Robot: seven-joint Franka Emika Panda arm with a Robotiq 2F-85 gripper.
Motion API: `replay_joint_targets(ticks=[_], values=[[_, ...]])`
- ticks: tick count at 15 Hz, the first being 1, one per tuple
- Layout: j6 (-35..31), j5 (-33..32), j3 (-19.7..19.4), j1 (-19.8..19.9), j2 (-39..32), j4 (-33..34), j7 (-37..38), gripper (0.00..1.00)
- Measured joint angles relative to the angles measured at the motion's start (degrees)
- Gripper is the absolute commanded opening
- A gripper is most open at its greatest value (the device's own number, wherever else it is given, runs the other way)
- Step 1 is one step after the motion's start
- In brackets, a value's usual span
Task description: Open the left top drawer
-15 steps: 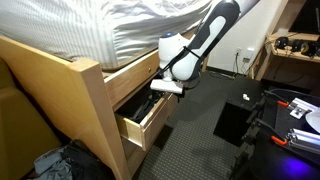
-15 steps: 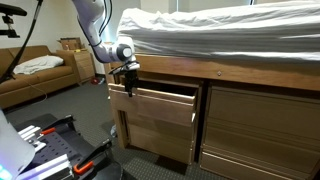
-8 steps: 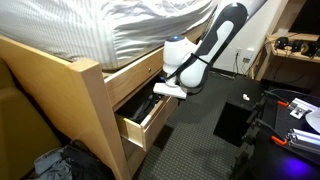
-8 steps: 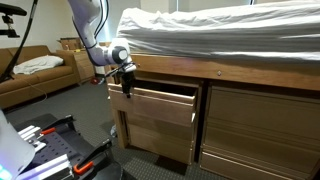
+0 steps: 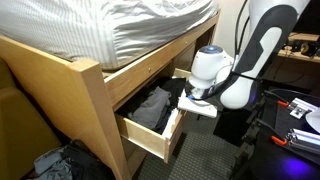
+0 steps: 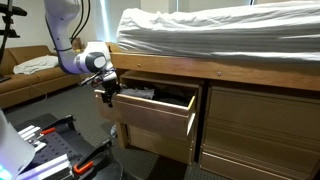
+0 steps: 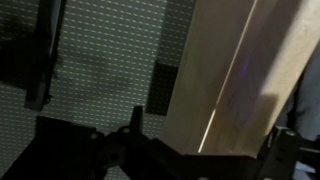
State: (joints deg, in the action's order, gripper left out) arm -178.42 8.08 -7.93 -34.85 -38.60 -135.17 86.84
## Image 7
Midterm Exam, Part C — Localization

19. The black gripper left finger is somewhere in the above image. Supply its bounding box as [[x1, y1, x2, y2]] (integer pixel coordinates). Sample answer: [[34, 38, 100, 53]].
[[84, 105, 188, 180]]

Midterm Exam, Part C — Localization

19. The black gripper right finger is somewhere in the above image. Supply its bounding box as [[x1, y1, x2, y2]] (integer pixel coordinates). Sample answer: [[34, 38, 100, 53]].
[[255, 125, 320, 180]]

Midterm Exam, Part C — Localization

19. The grey fabric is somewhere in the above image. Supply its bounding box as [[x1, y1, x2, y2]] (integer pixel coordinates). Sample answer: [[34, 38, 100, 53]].
[[276, 49, 320, 174]]

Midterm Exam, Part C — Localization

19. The black stand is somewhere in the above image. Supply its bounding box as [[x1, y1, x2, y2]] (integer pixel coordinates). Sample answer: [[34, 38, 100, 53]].
[[0, 0, 68, 113]]

